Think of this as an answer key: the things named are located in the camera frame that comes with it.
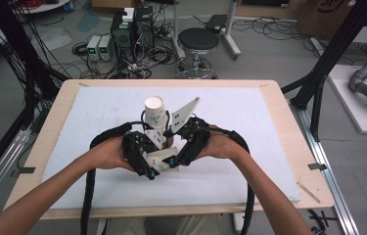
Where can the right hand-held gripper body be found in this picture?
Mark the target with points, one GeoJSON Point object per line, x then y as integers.
{"type": "Point", "coordinates": [194, 137]}

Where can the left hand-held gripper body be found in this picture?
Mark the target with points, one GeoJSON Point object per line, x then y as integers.
{"type": "Point", "coordinates": [135, 147]}

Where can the stack of white paper cups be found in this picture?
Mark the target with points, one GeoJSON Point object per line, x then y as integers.
{"type": "Point", "coordinates": [155, 112]}

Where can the person's left hand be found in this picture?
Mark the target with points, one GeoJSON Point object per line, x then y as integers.
{"type": "Point", "coordinates": [109, 155]}

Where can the person's right hand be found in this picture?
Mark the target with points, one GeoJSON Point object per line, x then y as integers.
{"type": "Point", "coordinates": [220, 145]}

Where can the white foam mat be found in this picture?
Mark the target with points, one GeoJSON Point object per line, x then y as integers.
{"type": "Point", "coordinates": [236, 130]}

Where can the person's legs in beige trousers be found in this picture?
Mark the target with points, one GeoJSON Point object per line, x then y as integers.
{"type": "Point", "coordinates": [125, 226]}

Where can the white box under table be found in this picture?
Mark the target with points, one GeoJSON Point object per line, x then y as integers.
{"type": "Point", "coordinates": [238, 223]}

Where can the wooden table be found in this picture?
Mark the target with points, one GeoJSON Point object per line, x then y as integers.
{"type": "Point", "coordinates": [54, 107]}

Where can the black round stool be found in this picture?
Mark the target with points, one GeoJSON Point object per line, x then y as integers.
{"type": "Point", "coordinates": [198, 39]}

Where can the grey bench power supply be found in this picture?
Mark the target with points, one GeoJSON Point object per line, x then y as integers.
{"type": "Point", "coordinates": [105, 48]}
{"type": "Point", "coordinates": [93, 48]}

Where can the black computer tower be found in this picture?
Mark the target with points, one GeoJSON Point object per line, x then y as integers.
{"type": "Point", "coordinates": [122, 39]}
{"type": "Point", "coordinates": [144, 29]}

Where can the white metal stand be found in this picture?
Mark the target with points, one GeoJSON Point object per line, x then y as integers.
{"type": "Point", "coordinates": [231, 36]}

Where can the black tape piece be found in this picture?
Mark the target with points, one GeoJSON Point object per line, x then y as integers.
{"type": "Point", "coordinates": [317, 166]}
{"type": "Point", "coordinates": [24, 170]}

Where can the small white box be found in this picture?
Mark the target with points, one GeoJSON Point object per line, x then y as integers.
{"type": "Point", "coordinates": [128, 14]}

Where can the white board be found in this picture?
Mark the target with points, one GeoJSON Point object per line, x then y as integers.
{"type": "Point", "coordinates": [350, 107]}

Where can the white round table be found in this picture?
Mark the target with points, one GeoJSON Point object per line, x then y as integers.
{"type": "Point", "coordinates": [44, 6]}

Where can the cardboard box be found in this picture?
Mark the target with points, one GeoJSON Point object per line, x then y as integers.
{"type": "Point", "coordinates": [324, 16]}

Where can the black metal frame post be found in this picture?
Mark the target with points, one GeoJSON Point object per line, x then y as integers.
{"type": "Point", "coordinates": [331, 55]}
{"type": "Point", "coordinates": [18, 55]}

